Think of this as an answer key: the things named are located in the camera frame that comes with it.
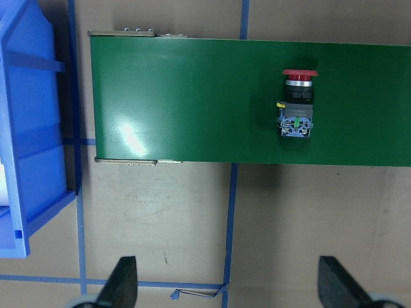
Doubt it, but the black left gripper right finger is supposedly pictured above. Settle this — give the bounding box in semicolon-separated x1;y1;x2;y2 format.
317;256;372;307

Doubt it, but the green conveyor belt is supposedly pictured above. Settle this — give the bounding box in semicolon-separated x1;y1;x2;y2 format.
89;31;410;167

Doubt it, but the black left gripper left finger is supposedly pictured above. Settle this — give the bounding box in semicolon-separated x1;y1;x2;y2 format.
94;256;137;307

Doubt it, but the blue left plastic bin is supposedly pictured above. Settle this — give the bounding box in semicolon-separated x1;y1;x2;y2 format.
1;1;74;259

